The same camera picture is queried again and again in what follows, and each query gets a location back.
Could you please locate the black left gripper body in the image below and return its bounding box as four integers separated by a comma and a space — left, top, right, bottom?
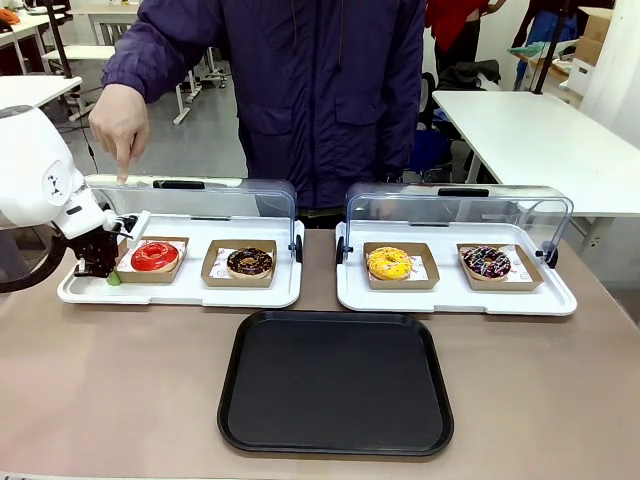
73, 214, 135, 279

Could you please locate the cardboard tray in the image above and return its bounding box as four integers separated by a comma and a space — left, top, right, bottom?
114, 235, 190, 285
363, 241, 441, 291
456, 242, 545, 292
200, 239, 279, 289

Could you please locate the person's right forearm dark sleeve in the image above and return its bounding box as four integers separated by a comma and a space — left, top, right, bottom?
102, 19, 221, 104

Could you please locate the red glazed donut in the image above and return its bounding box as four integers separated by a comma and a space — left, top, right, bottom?
130, 241, 180, 274

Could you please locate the printed paper under red donut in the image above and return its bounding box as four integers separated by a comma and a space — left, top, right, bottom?
119, 238, 189, 274

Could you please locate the printed paper under nut donut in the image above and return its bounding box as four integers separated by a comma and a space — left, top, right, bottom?
212, 244, 276, 281

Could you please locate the cardboard tray under nut donut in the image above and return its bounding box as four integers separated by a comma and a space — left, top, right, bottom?
200, 239, 279, 289

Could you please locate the chocolate donut with nut crumbs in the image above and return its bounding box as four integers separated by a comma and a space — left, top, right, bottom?
226, 247, 275, 279

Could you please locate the black serving tray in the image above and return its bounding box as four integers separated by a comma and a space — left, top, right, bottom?
216, 309, 455, 457

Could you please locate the yellow sprinkled donut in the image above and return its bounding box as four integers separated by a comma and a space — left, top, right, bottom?
366, 246, 414, 281

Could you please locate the cardboard tray under yellow donut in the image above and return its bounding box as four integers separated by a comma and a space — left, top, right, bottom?
363, 241, 441, 291

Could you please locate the printed paper under yellow donut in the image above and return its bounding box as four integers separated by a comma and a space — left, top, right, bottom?
367, 245, 431, 282

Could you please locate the chocolate donut with coloured sprinkles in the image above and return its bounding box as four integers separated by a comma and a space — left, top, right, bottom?
460, 244, 512, 281

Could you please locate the cardboard tray under sprinkle donut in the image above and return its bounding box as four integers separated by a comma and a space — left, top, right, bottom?
456, 242, 545, 292

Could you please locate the printed paper under sprinkle donut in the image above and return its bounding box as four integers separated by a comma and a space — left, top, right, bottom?
459, 243, 532, 282

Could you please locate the person's right hand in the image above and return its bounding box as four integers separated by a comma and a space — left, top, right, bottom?
88, 83, 151, 186

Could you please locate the white display case base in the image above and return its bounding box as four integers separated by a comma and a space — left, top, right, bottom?
334, 219, 579, 317
56, 213, 305, 309

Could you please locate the clear display case lid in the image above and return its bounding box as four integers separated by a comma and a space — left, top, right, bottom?
82, 173, 301, 264
344, 180, 575, 269

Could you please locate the small white table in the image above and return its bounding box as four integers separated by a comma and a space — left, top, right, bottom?
0, 74, 84, 109

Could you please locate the white desk with legs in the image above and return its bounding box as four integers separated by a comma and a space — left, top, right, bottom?
42, 44, 201, 126

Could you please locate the black stand pole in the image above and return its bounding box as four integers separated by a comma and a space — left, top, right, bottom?
44, 0, 74, 79
532, 0, 569, 96

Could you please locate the person torso in dark jacket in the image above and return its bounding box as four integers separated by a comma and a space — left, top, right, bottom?
199, 0, 429, 211

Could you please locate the black office chair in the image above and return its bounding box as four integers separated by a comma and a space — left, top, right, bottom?
417, 59, 501, 184

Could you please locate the bystander in red top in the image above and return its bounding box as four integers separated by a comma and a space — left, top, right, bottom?
424, 0, 506, 66

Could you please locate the large white table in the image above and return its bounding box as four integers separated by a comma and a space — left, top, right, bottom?
432, 89, 640, 219

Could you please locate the white storage box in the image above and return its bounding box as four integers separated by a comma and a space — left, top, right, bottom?
569, 57, 601, 96

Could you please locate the brown cardboard box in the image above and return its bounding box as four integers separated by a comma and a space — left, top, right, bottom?
574, 7, 614, 66

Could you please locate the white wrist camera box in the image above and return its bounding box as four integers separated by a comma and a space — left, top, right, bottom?
123, 209, 152, 247

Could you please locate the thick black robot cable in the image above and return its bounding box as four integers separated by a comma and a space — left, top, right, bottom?
0, 234, 69, 295

